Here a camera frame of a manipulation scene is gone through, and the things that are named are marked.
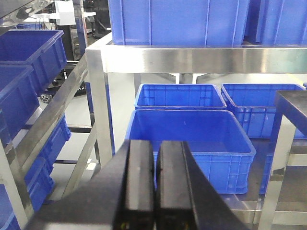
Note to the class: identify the stainless steel left shelf rack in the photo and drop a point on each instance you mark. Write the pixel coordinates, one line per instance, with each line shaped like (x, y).
(17, 162)

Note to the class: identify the front blue crate lower shelf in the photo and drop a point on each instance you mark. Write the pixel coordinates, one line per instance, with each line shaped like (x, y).
(218, 143)

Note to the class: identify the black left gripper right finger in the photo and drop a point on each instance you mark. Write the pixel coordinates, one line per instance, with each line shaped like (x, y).
(185, 199)

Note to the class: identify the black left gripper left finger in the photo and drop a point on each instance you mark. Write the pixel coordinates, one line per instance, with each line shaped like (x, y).
(119, 197)

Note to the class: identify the stainless steel centre shelf rack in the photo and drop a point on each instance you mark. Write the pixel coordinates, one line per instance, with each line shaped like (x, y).
(104, 57)

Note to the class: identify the stainless steel shelf rack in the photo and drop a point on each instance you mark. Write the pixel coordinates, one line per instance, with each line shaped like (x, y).
(104, 57)
(17, 162)

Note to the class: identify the blue crate left rack front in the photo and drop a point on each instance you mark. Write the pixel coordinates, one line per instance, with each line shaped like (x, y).
(18, 100)

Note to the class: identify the large blue crate upper shelf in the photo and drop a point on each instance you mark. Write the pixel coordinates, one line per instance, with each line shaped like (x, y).
(185, 23)

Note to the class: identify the right blue crate lower shelf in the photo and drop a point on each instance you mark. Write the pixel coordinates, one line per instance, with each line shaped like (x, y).
(253, 105)

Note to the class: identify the white machine in background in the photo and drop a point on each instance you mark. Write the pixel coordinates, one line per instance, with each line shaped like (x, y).
(65, 13)

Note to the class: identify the blue crate left rack lower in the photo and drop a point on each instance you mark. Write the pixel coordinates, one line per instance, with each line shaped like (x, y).
(38, 180)

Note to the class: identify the blue crate rack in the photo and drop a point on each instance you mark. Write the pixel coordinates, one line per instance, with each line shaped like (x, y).
(38, 180)
(18, 100)
(43, 50)

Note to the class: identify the blue crate left rack upper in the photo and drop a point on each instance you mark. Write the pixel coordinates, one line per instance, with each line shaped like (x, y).
(43, 50)

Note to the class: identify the black wheeled cart base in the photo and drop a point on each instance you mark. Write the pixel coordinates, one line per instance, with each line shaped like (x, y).
(54, 86)

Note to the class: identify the rear blue crate lower shelf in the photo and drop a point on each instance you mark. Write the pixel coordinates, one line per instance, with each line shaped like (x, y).
(179, 97)

